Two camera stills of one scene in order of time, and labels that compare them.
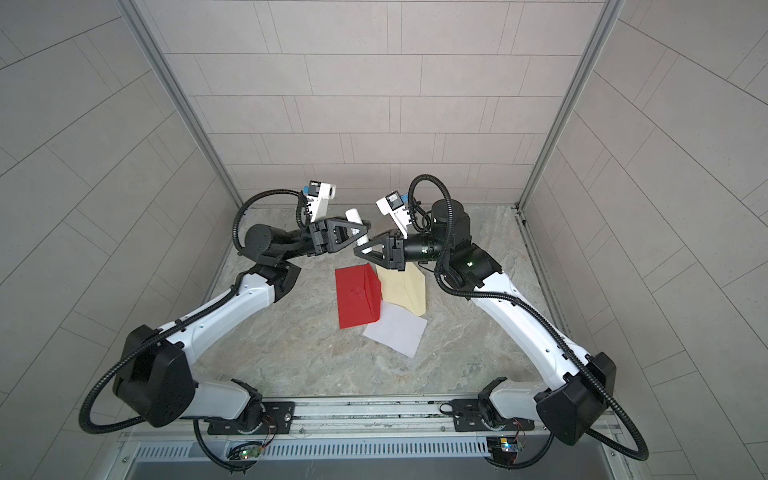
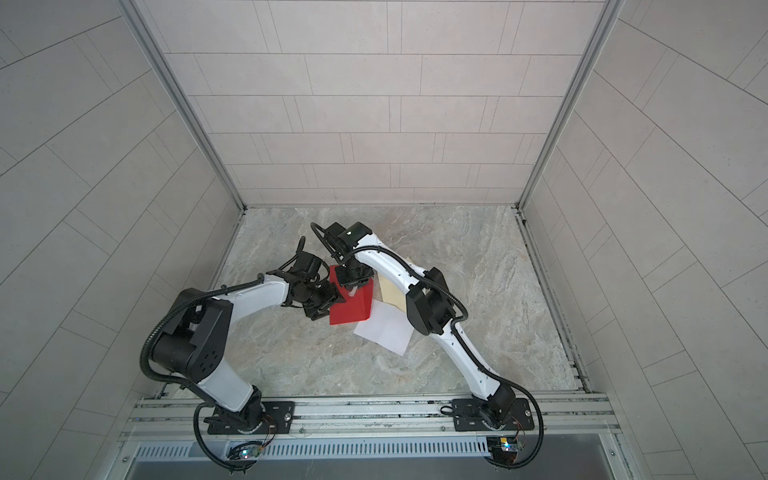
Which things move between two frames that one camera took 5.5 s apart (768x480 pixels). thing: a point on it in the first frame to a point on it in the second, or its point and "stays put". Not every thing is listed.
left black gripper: (320, 240) to (332, 297)
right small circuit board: (504, 449) stays put
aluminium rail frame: (363, 421) stays put
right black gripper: (399, 252) to (348, 282)
